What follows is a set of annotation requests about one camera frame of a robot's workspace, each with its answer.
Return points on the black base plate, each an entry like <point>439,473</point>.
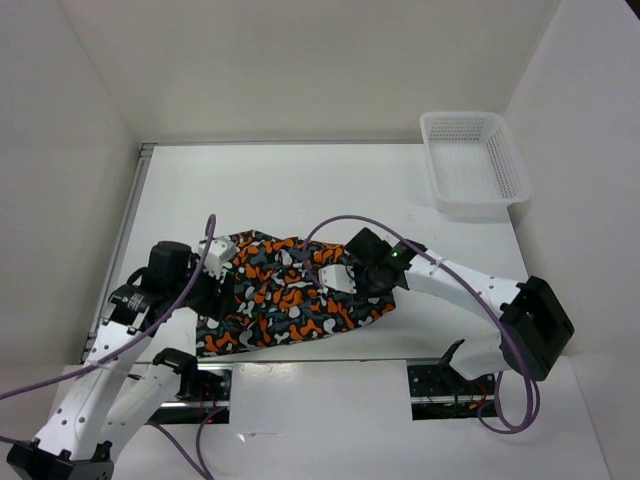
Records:
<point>437,392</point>
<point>208,394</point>

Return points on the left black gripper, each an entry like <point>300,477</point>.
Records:
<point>218,304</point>

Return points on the white perforated plastic basket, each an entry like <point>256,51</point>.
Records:
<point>475,168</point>

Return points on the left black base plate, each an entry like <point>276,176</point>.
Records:
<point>208,394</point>

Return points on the orange camouflage shorts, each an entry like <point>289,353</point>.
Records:
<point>277,304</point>

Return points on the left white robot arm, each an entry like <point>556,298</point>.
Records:
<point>97,418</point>

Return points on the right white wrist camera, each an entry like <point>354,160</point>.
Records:
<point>338,277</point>

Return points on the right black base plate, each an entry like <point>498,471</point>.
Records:
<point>437,392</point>

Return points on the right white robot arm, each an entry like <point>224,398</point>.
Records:
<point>532,327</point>

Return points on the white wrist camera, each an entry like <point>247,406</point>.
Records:
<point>338,277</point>
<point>217,257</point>

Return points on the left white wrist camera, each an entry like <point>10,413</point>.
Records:
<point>217,257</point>

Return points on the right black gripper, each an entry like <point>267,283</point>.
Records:
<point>361,291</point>

